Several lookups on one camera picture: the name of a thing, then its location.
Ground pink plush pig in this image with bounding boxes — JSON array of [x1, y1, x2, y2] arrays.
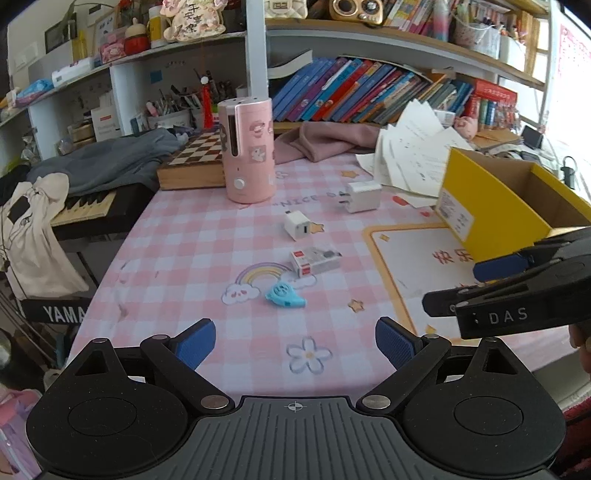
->
[[452, 115, 477, 141]]

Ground blue plastic whistle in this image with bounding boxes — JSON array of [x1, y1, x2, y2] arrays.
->
[[264, 282, 307, 309]]

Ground white cardboard box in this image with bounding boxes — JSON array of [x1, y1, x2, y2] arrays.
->
[[90, 106, 123, 141]]

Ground white tissue pack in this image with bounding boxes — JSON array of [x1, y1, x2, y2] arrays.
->
[[51, 58, 95, 88]]

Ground black piano keyboard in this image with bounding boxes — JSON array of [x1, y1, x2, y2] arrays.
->
[[48, 182, 158, 241]]

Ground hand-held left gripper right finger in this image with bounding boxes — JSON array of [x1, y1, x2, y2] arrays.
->
[[356, 316, 532, 412]]

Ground pink cylindrical humidifier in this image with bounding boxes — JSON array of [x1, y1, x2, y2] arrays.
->
[[218, 96, 276, 204]]

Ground person's right hand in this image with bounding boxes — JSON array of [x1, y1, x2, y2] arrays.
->
[[569, 322, 591, 365]]

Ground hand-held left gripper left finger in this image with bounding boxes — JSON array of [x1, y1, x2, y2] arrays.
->
[[62, 318, 234, 415]]

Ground wooden chessboard box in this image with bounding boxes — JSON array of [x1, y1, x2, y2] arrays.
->
[[156, 128, 229, 191]]

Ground pile of white paper sheets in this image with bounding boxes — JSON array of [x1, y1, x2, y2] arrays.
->
[[355, 99, 476, 208]]

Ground grey cloth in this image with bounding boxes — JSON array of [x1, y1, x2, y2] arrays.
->
[[28, 127, 190, 195]]

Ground row of colourful books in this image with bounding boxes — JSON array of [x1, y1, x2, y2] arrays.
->
[[271, 56, 476, 125]]

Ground pink checked cloth desktop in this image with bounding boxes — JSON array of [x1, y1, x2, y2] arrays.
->
[[67, 152, 591, 402]]

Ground gold retro radio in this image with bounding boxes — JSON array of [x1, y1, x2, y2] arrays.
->
[[329, 0, 385, 26]]

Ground yellow cardboard box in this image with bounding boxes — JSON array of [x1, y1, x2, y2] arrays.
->
[[435, 147, 591, 264]]

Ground white bookshelf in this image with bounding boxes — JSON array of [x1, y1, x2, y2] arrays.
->
[[0, 0, 555, 153]]

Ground pink bag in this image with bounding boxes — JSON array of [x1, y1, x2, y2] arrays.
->
[[0, 388, 44, 480]]

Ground white plug charger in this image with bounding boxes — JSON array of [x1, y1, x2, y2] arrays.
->
[[341, 181, 383, 214]]

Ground pink cloth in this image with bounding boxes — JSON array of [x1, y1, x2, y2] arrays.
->
[[273, 121, 384, 164]]

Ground white pen container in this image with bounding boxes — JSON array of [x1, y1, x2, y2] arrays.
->
[[455, 9, 502, 58]]

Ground row of thin books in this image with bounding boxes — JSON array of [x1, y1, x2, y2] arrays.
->
[[383, 0, 455, 38]]

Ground small white cube charger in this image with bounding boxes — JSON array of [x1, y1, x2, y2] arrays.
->
[[284, 210, 313, 241]]

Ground red fuzzy clothing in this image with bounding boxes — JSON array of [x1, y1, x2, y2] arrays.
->
[[551, 392, 591, 478]]

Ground small white red-label box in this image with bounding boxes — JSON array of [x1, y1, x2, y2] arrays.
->
[[290, 247, 343, 279]]

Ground small black device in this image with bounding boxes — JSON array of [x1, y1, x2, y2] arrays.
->
[[521, 124, 546, 149]]

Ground alphabet wall poster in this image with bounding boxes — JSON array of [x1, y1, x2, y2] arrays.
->
[[556, 21, 591, 121]]

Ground white quilted bag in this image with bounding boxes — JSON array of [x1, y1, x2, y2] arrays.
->
[[264, 0, 309, 20]]

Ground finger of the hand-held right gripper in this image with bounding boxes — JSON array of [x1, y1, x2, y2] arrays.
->
[[422, 258, 591, 318], [472, 225, 591, 283]]

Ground white pen cup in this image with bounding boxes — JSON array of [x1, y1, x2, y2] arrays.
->
[[147, 83, 192, 131]]

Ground blue plastic pack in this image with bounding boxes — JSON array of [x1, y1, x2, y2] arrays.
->
[[16, 78, 55, 100]]

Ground red jar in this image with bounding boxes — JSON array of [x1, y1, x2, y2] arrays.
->
[[124, 18, 151, 55]]

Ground cream cloth bag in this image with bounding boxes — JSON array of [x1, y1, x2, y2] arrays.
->
[[0, 173, 90, 301]]

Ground thick red dictionary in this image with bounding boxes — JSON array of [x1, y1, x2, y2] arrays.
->
[[472, 78, 518, 106]]

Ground black picture frame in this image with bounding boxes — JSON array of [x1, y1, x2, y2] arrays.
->
[[44, 21, 77, 51]]

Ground black digital piano body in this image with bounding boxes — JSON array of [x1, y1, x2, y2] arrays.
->
[[18, 295, 93, 326]]

